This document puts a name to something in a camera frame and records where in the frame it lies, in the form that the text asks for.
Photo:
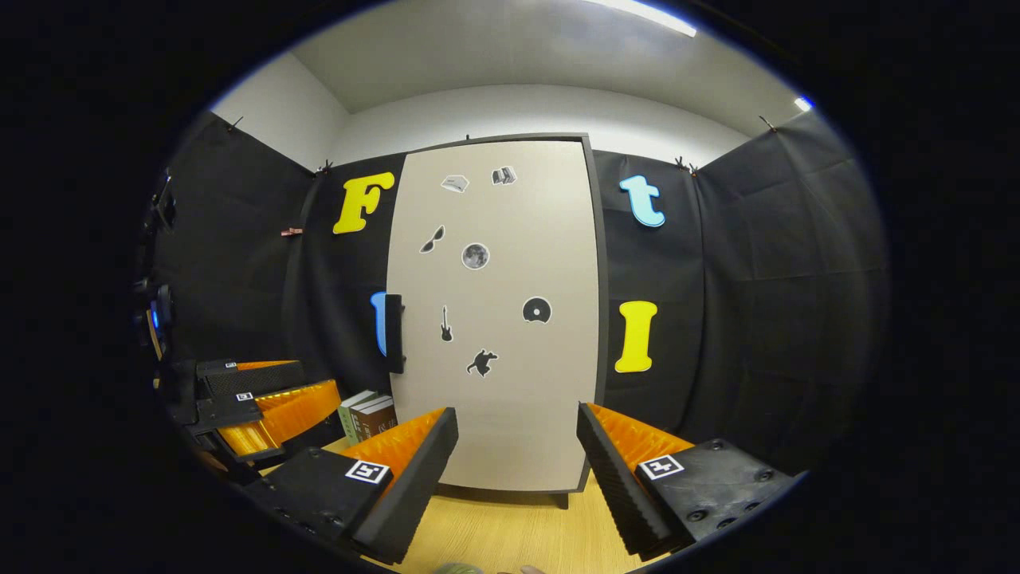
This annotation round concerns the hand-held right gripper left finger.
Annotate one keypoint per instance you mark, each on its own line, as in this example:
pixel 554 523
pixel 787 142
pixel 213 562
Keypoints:
pixel 410 494

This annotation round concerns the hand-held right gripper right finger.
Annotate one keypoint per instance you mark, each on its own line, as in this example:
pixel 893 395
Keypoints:
pixel 617 486

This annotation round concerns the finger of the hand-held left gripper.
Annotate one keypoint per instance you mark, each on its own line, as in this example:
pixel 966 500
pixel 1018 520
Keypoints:
pixel 227 410
pixel 255 375

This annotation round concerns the beige cabinet door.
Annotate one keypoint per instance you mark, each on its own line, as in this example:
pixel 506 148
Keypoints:
pixel 518 422

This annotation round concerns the brown book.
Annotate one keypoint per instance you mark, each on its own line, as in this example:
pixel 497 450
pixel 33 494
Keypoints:
pixel 382 421
pixel 370 414

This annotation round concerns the black backdrop cloth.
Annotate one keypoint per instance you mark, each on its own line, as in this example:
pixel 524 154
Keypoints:
pixel 757 303

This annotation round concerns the small ceiling light panel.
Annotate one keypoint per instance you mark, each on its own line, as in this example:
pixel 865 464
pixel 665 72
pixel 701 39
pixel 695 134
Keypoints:
pixel 803 104

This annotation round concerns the large ceiling light panel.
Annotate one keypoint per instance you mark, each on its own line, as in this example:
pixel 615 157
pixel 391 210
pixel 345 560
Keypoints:
pixel 645 14

